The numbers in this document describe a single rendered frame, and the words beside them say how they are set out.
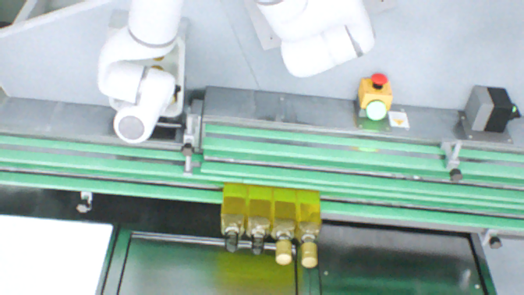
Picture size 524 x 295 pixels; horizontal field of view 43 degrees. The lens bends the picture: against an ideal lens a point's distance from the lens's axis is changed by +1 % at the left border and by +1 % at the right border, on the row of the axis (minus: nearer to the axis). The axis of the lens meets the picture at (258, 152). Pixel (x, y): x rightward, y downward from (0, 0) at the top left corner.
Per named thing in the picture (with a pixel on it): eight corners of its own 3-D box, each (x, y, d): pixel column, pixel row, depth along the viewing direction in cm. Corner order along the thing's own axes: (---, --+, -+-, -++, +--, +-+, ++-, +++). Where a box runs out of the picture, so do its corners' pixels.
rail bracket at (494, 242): (469, 221, 174) (480, 260, 163) (476, 202, 169) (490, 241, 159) (483, 222, 174) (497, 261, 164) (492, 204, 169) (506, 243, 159)
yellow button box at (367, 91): (355, 99, 164) (358, 117, 159) (361, 74, 160) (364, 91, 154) (383, 101, 165) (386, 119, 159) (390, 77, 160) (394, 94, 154)
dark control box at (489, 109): (463, 109, 166) (470, 130, 159) (473, 83, 161) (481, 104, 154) (495, 112, 166) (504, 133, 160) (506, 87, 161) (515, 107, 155)
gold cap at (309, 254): (299, 251, 147) (300, 267, 144) (302, 241, 145) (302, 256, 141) (315, 253, 147) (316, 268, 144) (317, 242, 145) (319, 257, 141)
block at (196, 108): (187, 129, 164) (185, 147, 158) (189, 97, 157) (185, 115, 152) (202, 129, 164) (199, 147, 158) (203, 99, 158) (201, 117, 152)
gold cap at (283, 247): (293, 239, 144) (293, 255, 141) (289, 250, 147) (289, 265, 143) (277, 237, 144) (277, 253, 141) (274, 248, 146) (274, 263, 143)
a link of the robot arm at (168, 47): (183, 14, 113) (168, 86, 131) (110, -8, 112) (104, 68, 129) (172, 51, 109) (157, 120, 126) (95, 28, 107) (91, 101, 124)
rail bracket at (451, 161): (435, 143, 157) (446, 182, 147) (444, 119, 152) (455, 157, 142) (451, 145, 157) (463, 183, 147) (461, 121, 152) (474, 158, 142)
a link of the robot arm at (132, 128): (124, 68, 119) (175, 83, 120) (134, 51, 129) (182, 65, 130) (108, 140, 126) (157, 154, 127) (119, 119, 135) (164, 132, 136)
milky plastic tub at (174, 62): (116, 90, 164) (109, 111, 157) (112, 9, 149) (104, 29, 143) (185, 97, 165) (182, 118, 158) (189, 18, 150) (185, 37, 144)
